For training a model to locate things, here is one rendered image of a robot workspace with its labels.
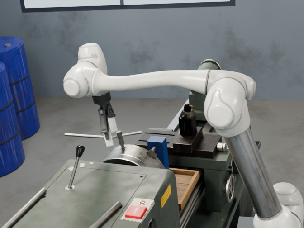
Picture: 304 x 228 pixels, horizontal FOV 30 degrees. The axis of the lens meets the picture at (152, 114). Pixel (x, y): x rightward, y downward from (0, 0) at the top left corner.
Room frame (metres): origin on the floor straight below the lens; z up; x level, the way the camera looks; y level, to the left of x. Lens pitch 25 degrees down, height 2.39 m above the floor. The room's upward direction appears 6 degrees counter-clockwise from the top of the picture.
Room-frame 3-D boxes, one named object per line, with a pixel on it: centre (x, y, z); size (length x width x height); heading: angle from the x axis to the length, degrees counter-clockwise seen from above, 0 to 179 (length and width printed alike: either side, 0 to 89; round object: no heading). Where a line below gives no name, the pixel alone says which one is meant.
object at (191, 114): (2.67, -0.19, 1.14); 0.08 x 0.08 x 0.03
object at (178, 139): (2.64, -0.17, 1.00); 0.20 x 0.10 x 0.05; 157
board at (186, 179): (2.39, 0.02, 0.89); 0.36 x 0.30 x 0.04; 67
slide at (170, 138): (2.69, -0.13, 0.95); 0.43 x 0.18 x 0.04; 67
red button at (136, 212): (1.64, 0.09, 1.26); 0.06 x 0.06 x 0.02; 67
